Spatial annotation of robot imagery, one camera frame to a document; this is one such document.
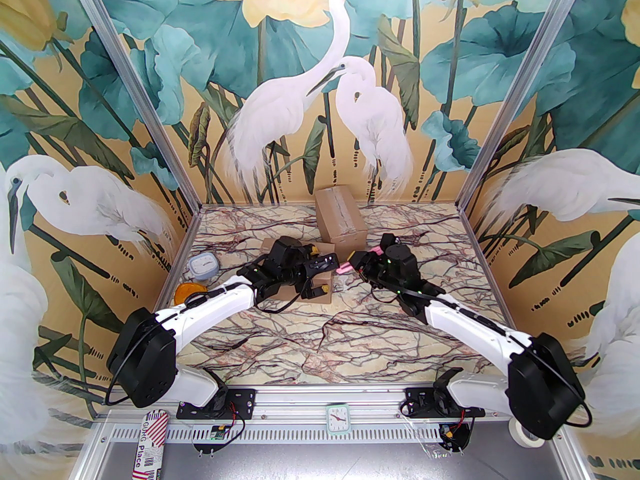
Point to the pink utility knife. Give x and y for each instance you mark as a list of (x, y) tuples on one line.
[(344, 269)]

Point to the taped brown cardboard box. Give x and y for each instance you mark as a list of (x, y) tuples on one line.
[(340, 218), (290, 294)]

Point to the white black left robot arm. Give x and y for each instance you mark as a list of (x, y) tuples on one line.
[(215, 303)]

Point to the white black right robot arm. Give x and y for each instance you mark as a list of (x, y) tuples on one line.
[(475, 325)]

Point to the clear container with blue lid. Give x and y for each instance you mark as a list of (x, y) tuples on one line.
[(202, 264)]

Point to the orange lidded plastic container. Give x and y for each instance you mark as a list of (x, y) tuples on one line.
[(187, 292)]

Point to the small mint green clock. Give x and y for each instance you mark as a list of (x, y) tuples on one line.
[(338, 419)]

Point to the yellow power connector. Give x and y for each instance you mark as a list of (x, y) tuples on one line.
[(450, 434)]

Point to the grey slotted metal tray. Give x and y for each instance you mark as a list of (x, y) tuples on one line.
[(300, 463)]

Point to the small green circuit board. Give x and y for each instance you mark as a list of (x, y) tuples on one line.
[(217, 433)]

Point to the white masking tape roll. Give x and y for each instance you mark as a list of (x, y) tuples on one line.
[(525, 443)]

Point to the red striped printed package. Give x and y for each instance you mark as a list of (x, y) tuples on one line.
[(150, 443)]

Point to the aluminium front frame rail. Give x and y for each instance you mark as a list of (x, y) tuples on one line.
[(300, 400)]

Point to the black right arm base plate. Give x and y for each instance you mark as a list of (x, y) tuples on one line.
[(417, 402)]

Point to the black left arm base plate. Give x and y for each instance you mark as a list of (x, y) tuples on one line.
[(240, 399)]

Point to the aluminium frame post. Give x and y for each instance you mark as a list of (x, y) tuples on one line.
[(137, 88), (514, 88)]

